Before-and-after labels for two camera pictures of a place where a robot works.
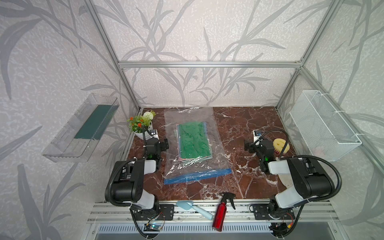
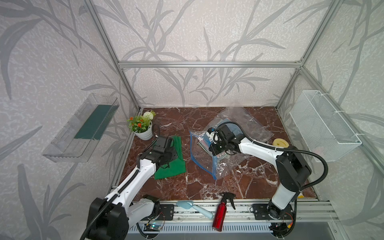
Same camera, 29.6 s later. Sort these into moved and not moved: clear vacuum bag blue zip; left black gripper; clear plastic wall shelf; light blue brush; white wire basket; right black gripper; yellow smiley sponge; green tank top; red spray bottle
Moved: green tank top; right black gripper; clear vacuum bag blue zip
Not moved: yellow smiley sponge; left black gripper; white wire basket; red spray bottle; clear plastic wall shelf; light blue brush
